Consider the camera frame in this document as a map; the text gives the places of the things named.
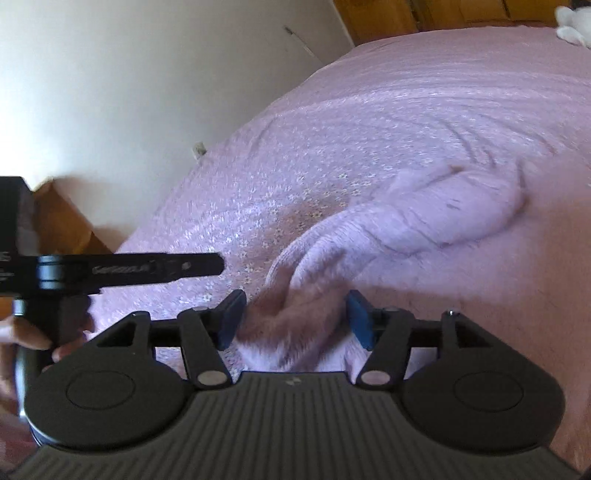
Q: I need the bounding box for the pink knitted sweater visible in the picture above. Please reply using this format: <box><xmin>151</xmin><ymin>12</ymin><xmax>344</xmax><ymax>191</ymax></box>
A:
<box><xmin>236</xmin><ymin>164</ymin><xmax>526</xmax><ymax>377</ymax></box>

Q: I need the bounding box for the white plush toy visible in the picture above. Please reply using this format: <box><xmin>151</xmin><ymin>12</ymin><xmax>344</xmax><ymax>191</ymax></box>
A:
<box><xmin>555</xmin><ymin>6</ymin><xmax>591</xmax><ymax>49</ymax></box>

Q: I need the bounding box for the pink floral bedspread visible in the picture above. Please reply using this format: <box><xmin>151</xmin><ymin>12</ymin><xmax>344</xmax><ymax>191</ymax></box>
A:
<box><xmin>92</xmin><ymin>27</ymin><xmax>590</xmax><ymax>469</ymax></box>

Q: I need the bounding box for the person's left hand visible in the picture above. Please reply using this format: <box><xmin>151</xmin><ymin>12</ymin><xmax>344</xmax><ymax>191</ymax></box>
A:
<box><xmin>1</xmin><ymin>296</ymin><xmax>95</xmax><ymax>414</ymax></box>

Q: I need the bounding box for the wooden wardrobe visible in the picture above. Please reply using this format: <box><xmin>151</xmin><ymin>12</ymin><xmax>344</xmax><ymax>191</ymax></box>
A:
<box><xmin>334</xmin><ymin>0</ymin><xmax>573</xmax><ymax>45</ymax></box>

